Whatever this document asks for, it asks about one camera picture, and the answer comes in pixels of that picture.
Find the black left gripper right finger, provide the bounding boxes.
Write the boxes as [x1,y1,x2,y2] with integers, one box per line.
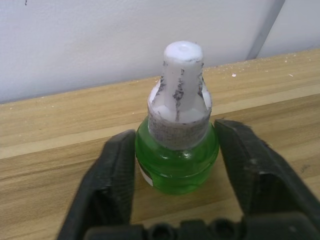
[214,118,320,222]

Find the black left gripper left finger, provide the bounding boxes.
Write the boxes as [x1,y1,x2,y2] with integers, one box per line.
[57,129,138,240]

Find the green liquid repellent bottle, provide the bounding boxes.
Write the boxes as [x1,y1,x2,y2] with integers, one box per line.
[134,116,221,197]

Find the white scuffed bottle cap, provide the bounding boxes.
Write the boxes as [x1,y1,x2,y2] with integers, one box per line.
[147,41,213,151]

